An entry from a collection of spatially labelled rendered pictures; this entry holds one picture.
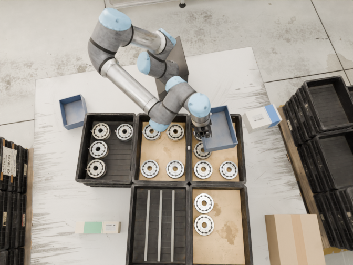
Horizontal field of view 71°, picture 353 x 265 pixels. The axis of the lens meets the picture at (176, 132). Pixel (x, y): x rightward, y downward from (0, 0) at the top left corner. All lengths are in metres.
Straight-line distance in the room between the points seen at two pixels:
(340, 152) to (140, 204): 1.56
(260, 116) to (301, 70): 1.40
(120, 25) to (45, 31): 2.36
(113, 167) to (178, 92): 0.73
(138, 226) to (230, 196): 0.52
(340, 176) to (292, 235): 0.87
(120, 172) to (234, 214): 0.67
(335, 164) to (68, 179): 1.89
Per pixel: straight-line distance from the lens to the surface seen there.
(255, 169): 1.62
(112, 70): 1.05
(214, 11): 3.21
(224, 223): 1.41
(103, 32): 1.06
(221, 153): 1.46
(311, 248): 1.52
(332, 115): 2.21
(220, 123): 1.26
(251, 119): 1.61
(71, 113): 1.82
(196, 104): 0.84
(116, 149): 1.49
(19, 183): 2.36
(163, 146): 1.45
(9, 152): 2.30
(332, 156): 2.22
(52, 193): 1.72
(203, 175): 1.39
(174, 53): 1.61
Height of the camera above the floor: 2.22
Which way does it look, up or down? 70 degrees down
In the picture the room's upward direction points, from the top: 3 degrees counter-clockwise
